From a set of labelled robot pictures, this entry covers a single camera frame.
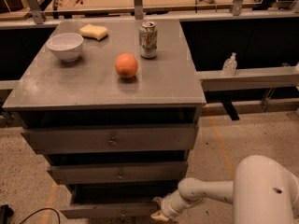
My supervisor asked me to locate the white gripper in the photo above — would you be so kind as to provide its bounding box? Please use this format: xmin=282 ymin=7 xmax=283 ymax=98
xmin=150 ymin=190 xmax=184 ymax=221

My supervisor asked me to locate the grey bottom drawer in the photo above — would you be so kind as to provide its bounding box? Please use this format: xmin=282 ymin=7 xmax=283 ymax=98
xmin=61 ymin=181 xmax=176 ymax=219

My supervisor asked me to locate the grey drawer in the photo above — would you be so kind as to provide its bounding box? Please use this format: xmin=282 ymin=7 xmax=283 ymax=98
xmin=21 ymin=124 xmax=198 ymax=154
xmin=61 ymin=181 xmax=176 ymax=219
xmin=48 ymin=161 xmax=188 ymax=185

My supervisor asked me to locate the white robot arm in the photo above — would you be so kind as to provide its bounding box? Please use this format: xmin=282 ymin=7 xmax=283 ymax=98
xmin=151 ymin=155 xmax=299 ymax=224

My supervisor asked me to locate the grey middle drawer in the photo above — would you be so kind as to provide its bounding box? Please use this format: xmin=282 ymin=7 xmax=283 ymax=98
xmin=48 ymin=161 xmax=188 ymax=185

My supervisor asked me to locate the grey drawer cabinet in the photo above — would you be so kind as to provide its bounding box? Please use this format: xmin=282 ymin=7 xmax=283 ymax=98
xmin=2 ymin=18 xmax=207 ymax=201

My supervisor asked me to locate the grey top drawer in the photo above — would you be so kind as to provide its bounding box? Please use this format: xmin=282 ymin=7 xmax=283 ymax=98
xmin=21 ymin=124 xmax=198 ymax=154

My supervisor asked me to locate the orange fruit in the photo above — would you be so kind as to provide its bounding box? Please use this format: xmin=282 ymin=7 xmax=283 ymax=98
xmin=115 ymin=53 xmax=138 ymax=78

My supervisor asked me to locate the black floor device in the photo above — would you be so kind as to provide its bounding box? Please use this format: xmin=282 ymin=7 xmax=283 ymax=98
xmin=0 ymin=204 xmax=14 ymax=224

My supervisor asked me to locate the clear sanitizer bottle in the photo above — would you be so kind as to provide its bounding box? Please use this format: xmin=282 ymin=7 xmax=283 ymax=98
xmin=222 ymin=52 xmax=237 ymax=76

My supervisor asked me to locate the soda can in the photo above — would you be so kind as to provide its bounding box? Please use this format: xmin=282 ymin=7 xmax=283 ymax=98
xmin=139 ymin=21 xmax=158 ymax=59

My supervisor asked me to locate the yellow sponge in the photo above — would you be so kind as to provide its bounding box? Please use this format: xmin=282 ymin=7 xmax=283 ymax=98
xmin=79 ymin=24 xmax=108 ymax=41

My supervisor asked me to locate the white bowl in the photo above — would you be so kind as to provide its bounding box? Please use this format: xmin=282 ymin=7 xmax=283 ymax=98
xmin=46 ymin=33 xmax=84 ymax=62

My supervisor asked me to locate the black cable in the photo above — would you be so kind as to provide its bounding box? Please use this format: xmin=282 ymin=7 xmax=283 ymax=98
xmin=19 ymin=207 xmax=61 ymax=224

